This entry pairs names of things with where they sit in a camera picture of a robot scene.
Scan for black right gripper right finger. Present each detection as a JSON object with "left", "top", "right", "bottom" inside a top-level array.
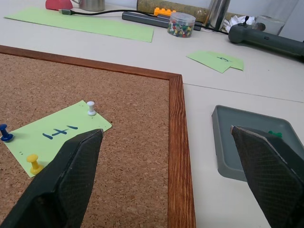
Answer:
[{"left": 230, "top": 125, "right": 304, "bottom": 228}]

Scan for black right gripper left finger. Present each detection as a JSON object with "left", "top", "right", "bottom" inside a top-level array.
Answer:
[{"left": 0, "top": 128, "right": 104, "bottom": 228}]

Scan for yellow push pin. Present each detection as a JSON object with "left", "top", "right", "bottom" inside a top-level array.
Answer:
[{"left": 26, "top": 154, "right": 44, "bottom": 175}]

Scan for green note with blue writing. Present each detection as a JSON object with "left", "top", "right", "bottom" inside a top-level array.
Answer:
[{"left": 4, "top": 100, "right": 113, "bottom": 178}]

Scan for white push pin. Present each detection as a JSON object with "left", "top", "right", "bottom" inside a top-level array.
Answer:
[{"left": 86, "top": 101, "right": 96, "bottom": 116}]

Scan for blue push pin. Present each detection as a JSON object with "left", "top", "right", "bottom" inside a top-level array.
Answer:
[{"left": 0, "top": 123, "right": 14, "bottom": 143}]

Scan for wood framed cork board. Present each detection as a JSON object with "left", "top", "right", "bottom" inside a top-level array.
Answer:
[{"left": 0, "top": 45, "right": 197, "bottom": 228}]

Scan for clear jar of push pins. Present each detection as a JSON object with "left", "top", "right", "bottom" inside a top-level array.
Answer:
[{"left": 167, "top": 12, "right": 196, "bottom": 38}]

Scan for grey plastic tray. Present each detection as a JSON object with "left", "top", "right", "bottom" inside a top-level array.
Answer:
[{"left": 211, "top": 104, "right": 304, "bottom": 183}]

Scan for small green paper notes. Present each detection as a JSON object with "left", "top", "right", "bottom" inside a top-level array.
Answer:
[{"left": 186, "top": 50, "right": 245, "bottom": 74}]

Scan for dark grey handheld tool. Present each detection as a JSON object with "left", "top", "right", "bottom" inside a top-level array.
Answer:
[{"left": 228, "top": 24, "right": 304, "bottom": 63}]

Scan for clear plastic container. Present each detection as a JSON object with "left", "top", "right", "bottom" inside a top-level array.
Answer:
[{"left": 252, "top": 15, "right": 285, "bottom": 36}]

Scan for crumpled white paper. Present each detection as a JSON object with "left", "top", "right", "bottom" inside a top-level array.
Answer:
[{"left": 222, "top": 14, "right": 255, "bottom": 33}]

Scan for long green paper sheet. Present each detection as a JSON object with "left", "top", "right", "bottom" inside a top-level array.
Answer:
[{"left": 4, "top": 6, "right": 154, "bottom": 43}]

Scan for steel tumbler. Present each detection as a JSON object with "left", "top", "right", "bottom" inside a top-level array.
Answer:
[{"left": 205, "top": 0, "right": 231, "bottom": 31}]

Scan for red plastic object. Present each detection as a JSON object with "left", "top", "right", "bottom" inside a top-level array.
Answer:
[{"left": 45, "top": 0, "right": 74, "bottom": 10}]

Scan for metal mug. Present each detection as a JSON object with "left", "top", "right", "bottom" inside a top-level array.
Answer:
[{"left": 71, "top": 0, "right": 105, "bottom": 12}]

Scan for dark grey power strip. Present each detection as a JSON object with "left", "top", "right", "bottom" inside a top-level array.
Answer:
[{"left": 122, "top": 11, "right": 202, "bottom": 31}]

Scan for cork roll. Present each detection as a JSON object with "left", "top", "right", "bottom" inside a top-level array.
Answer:
[{"left": 136, "top": 0, "right": 250, "bottom": 24}]

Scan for orange toy brick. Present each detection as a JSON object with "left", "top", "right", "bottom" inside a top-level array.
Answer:
[{"left": 153, "top": 7, "right": 177, "bottom": 17}]

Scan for black usb cable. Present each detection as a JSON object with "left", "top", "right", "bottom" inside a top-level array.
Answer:
[{"left": 58, "top": 9, "right": 148, "bottom": 17}]

